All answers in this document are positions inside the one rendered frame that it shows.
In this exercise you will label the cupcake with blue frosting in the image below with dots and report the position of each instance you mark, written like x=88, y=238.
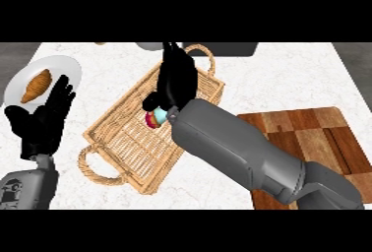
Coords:
x=157, y=118

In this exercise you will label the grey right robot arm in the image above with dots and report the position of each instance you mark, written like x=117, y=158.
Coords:
x=252, y=154

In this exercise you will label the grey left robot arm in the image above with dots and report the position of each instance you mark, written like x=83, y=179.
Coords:
x=30, y=187

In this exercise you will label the golden brown croissant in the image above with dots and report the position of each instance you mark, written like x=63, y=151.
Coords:
x=38, y=86

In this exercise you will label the white round plate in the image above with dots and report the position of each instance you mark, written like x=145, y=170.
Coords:
x=55, y=74

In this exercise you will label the pale grey round object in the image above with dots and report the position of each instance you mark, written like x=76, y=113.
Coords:
x=150, y=46

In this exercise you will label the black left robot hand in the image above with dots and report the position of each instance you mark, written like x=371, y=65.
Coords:
x=42, y=123

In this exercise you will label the small tan object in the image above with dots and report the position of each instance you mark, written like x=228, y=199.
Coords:
x=100, y=43

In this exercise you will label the checkered wooden cutting board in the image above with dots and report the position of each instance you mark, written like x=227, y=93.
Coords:
x=315, y=134

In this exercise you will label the dark grey flat appliance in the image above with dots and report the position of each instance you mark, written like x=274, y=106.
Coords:
x=221, y=49

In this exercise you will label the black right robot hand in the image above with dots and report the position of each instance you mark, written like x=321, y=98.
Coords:
x=176, y=77

